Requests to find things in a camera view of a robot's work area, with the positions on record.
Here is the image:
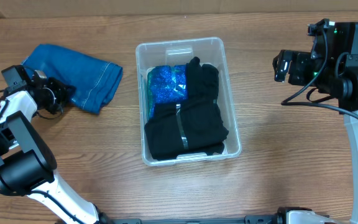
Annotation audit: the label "blue denim jeans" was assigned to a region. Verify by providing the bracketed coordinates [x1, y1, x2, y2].
[22, 44, 123, 114]

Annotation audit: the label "black garment with tape band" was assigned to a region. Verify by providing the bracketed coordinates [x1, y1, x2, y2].
[144, 98, 229, 162]

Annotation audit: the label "blue sequin fabric bundle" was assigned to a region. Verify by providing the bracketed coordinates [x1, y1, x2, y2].
[147, 65, 188, 118]

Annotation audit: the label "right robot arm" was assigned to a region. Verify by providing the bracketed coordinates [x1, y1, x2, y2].
[272, 19, 358, 223]

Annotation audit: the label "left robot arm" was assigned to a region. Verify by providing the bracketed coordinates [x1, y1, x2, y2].
[0, 65, 111, 223]

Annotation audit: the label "clear plastic storage bin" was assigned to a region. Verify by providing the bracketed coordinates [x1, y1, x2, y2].
[135, 37, 242, 166]

